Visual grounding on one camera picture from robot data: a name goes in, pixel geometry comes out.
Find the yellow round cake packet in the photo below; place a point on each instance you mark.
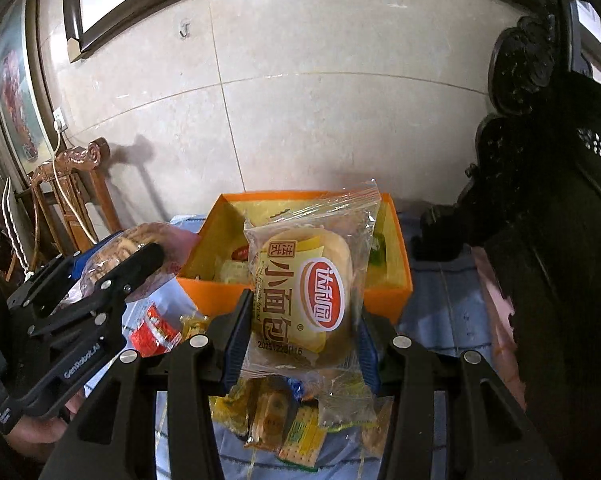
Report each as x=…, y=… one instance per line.
x=234, y=271

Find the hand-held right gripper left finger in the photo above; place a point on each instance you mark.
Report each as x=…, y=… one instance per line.
x=238, y=340

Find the clear small bread packet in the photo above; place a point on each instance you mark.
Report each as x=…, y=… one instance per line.
x=300, y=285
x=378, y=430

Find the metal wall hook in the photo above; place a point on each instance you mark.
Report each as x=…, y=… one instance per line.
x=184, y=27

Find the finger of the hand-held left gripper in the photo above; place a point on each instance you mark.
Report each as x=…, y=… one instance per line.
x=135, y=265
x=88, y=257

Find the red chili snack packet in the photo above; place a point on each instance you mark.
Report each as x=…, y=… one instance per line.
x=153, y=332

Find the brown pastry packet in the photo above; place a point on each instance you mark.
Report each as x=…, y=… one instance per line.
x=268, y=420

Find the yellow green cracker packet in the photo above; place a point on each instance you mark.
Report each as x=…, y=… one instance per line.
x=300, y=435

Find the person's left hand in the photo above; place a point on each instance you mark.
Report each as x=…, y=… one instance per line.
x=45, y=432

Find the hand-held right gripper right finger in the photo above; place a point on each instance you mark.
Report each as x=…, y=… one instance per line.
x=369, y=355

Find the blue striped tablecloth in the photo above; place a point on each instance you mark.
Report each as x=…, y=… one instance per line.
x=440, y=300

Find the orange biscuit packet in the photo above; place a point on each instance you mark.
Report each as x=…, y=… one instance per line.
x=240, y=252

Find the orange cardboard box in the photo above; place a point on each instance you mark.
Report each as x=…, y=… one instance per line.
x=205, y=292

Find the white wall socket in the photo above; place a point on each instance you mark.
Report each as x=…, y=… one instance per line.
x=60, y=121

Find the pink sheet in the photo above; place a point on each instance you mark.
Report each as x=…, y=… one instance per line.
x=500, y=320

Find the pink round pastry packet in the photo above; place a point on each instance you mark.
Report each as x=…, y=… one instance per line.
x=115, y=247

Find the framed red wall poster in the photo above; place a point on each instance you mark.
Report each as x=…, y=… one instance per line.
x=20, y=90

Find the dark carved wooden furniture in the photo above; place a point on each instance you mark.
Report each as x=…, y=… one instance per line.
x=555, y=210

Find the yellow snack packet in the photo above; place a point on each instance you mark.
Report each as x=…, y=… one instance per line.
x=230, y=410
x=194, y=327

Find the carved brown wooden chair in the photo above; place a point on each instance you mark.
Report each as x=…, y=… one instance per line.
x=80, y=160

